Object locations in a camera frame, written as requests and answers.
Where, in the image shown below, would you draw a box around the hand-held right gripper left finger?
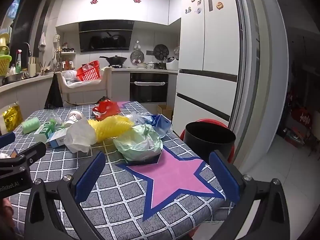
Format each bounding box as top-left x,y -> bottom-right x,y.
24,151 -> 107,240

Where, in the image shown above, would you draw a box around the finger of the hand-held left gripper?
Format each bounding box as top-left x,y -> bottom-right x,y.
0,132 -> 16,152
0,142 -> 47,170

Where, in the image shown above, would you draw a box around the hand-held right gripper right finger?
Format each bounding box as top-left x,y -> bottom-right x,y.
209,150 -> 290,240

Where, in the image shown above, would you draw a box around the light green bag roll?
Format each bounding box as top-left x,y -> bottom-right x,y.
21,117 -> 41,135

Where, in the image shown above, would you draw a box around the white blue cardboard box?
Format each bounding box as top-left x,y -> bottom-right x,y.
46,131 -> 69,148

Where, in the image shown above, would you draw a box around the black trash bin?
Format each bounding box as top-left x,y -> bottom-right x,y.
183,121 -> 236,164

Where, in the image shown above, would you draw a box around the white plastic bag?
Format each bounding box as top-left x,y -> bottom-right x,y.
64,119 -> 98,153

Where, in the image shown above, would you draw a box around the clear plastic bag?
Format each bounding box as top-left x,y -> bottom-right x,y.
49,111 -> 63,124
127,112 -> 153,125

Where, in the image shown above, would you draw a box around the yellow plastic bag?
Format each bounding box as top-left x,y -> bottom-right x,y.
87,115 -> 135,143

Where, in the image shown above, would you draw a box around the pale green plastic bag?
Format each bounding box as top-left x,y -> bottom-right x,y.
113,124 -> 164,163

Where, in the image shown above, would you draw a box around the white printed paper cup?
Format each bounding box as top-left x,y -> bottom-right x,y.
64,109 -> 84,128

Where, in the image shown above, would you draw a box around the red printed plastic bag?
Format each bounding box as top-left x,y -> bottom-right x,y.
92,99 -> 121,119

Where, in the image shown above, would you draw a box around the blue plastic bag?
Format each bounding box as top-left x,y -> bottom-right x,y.
146,114 -> 172,139

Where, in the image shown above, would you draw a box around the gold foil bag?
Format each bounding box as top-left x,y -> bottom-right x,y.
2,104 -> 23,132

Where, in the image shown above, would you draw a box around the white kitchen counter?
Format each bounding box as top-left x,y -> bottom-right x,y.
0,66 -> 179,134

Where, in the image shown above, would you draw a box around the steel basin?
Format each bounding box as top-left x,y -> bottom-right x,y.
0,71 -> 28,85

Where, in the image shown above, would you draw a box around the black hanging cloth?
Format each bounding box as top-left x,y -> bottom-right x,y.
44,74 -> 63,109

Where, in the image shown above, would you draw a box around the green plastic colander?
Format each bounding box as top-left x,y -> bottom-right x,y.
0,54 -> 12,77

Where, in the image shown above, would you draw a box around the spray bottle red nozzle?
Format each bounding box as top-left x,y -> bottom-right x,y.
15,49 -> 23,73

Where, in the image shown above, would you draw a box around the pile of colourful boxes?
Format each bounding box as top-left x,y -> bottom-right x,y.
285,127 -> 313,148

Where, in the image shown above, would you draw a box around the translucent plastic bag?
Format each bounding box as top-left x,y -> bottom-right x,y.
61,70 -> 84,88

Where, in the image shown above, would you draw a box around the brown cardboard box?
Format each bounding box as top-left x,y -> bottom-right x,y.
157,104 -> 173,122

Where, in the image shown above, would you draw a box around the dark kitchen faucet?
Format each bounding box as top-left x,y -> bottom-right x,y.
22,42 -> 32,58

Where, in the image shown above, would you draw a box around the red sack white lettering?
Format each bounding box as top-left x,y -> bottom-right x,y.
291,107 -> 312,130

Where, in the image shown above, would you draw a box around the yellow green plastic cups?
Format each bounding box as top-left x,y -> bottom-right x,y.
0,32 -> 10,55

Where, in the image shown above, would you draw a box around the spice rack with jars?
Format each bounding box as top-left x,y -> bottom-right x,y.
60,42 -> 77,71

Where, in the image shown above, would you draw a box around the red plastic basket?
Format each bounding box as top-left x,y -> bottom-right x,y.
76,60 -> 102,82

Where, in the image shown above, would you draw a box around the black built-in oven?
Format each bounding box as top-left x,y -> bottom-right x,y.
129,72 -> 169,103

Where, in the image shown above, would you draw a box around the white hanging cloth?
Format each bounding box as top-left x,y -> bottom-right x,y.
38,32 -> 47,53

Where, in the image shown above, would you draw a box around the black wok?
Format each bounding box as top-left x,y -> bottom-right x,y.
99,55 -> 128,65

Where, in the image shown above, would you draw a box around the kitchen window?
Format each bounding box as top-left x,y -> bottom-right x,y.
0,0 -> 58,58

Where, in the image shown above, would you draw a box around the white refrigerator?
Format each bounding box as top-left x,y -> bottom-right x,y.
172,0 -> 247,138

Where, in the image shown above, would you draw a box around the steel round hanging rack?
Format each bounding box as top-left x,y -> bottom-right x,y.
130,50 -> 145,64

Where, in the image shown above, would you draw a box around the black range hood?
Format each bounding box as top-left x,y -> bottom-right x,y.
78,21 -> 134,53

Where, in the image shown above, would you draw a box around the dark round hanging pan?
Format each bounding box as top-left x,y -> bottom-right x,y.
153,44 -> 170,62

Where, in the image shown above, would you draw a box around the white upper cabinets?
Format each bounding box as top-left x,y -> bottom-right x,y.
55,0 -> 182,27

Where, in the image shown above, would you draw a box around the grey sliding door frame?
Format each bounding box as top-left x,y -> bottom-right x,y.
230,0 -> 290,170

